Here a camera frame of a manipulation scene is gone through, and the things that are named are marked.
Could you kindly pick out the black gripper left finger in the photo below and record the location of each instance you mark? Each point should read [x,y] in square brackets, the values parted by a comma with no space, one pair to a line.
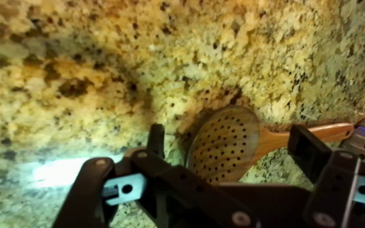
[170,195]

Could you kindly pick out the perforated wooden spoon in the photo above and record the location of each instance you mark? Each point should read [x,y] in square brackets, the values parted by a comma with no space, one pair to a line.
[228,142]

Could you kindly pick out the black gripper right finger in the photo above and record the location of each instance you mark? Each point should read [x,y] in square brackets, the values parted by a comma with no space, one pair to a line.
[338,176]

